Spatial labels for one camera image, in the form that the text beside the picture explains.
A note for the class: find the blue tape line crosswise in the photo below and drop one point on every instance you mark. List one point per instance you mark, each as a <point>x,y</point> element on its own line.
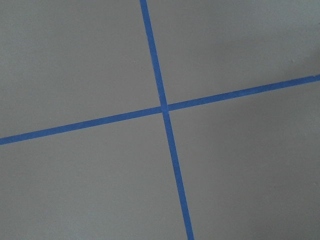
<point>156,110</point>

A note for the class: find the blue tape line lengthwise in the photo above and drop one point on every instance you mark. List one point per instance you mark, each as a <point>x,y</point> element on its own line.
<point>167,120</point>

